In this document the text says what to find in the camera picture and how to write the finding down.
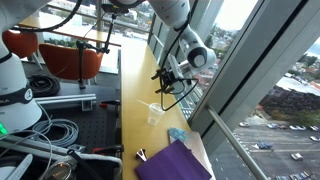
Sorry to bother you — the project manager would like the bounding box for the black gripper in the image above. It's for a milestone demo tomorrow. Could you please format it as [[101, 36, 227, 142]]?
[[151, 68, 184, 95]]

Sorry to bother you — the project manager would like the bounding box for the clear plastic straw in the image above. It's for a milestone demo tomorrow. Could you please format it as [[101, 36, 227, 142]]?
[[136, 99, 156, 109]]

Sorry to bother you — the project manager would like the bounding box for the clear plastic cup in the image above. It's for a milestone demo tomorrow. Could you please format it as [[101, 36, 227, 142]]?
[[147, 102, 166, 127]]

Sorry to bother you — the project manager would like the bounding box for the printed paper magazine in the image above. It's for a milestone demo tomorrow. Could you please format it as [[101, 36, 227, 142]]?
[[167, 127, 217, 180]]

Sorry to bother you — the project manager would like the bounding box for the metal binder clip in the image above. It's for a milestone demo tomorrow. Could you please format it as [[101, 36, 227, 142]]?
[[135, 148, 148, 163]]

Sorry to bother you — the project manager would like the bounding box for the black perforated breadboard table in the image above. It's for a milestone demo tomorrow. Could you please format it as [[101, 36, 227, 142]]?
[[19, 81, 123, 180]]

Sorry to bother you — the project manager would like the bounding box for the purple cloth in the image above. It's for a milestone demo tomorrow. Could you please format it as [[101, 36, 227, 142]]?
[[134, 139, 213, 180]]

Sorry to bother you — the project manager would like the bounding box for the grey metal handrail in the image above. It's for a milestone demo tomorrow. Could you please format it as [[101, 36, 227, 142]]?
[[206, 105, 269, 180]]

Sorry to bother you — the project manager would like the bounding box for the orange chair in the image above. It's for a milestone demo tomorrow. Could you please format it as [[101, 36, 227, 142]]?
[[1, 30, 39, 60], [38, 43, 104, 82]]

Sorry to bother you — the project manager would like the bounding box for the aluminium extrusion bar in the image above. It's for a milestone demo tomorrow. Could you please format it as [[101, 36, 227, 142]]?
[[34, 93, 98, 112]]

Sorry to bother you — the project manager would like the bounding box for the round metal disc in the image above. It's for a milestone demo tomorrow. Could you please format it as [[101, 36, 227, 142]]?
[[43, 161, 73, 180]]

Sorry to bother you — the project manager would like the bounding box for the long grey metal bar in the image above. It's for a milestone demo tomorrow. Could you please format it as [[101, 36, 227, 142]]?
[[0, 134, 124, 169]]

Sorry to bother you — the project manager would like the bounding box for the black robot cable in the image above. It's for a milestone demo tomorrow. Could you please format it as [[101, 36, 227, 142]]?
[[12, 0, 200, 112]]

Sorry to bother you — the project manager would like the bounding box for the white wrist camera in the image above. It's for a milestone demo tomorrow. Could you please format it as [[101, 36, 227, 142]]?
[[167, 53, 183, 80]]

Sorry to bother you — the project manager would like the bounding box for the black clamp orange handle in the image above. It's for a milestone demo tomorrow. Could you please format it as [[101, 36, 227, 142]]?
[[92, 143, 125, 156], [99, 99, 122, 108]]

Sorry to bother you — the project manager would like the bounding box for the black camera stand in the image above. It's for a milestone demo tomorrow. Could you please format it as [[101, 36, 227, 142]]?
[[75, 12, 118, 90]]

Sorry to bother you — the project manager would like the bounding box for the black stereo camera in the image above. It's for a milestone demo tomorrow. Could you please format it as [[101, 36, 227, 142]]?
[[100, 3, 130, 15]]

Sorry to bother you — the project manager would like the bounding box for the grey cable coil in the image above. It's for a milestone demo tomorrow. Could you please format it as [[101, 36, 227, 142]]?
[[31, 103, 80, 148]]

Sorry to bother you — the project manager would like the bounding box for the black cable coil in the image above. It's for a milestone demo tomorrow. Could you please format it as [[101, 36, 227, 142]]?
[[27, 74, 62, 98]]

